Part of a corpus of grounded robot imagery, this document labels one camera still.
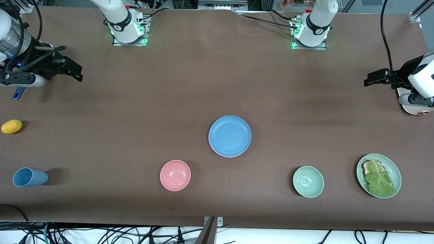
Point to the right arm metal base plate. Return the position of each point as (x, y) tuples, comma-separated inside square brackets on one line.
[(129, 44)]

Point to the small green bowl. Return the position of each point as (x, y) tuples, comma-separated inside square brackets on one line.
[(308, 181)]

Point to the metal mount bracket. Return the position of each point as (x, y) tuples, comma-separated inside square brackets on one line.
[(220, 222)]

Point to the blue cup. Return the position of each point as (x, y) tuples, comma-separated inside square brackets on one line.
[(34, 178)]

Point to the metal rail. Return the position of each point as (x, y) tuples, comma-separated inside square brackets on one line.
[(222, 5)]

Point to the yellow lemon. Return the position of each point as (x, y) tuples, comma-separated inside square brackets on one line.
[(12, 126)]

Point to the dark mount bar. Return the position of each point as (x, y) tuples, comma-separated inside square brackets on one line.
[(207, 235)]

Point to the colourful box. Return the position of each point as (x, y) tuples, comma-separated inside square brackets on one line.
[(291, 3)]

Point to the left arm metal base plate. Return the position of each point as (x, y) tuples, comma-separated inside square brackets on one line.
[(298, 46)]

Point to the brown table cover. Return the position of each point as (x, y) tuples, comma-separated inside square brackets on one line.
[(237, 196)]

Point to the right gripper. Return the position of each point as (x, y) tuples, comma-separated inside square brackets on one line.
[(36, 60)]

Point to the aluminium frame post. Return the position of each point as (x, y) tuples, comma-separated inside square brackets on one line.
[(415, 17), (27, 9)]

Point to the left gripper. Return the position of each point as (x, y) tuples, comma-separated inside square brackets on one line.
[(403, 74)]

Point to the pink plate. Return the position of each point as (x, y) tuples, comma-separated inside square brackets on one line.
[(226, 157)]

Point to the beige toaster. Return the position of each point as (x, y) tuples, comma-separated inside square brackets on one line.
[(412, 109)]

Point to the green lettuce leaf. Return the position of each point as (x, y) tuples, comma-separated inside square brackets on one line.
[(378, 179)]

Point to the toasted bread slice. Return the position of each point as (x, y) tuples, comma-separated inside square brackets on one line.
[(365, 166)]

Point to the green plate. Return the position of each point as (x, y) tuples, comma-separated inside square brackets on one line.
[(392, 169)]

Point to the blue plate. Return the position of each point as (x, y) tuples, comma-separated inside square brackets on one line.
[(230, 135)]

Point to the small pink bowl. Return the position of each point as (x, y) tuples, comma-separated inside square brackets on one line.
[(175, 175)]

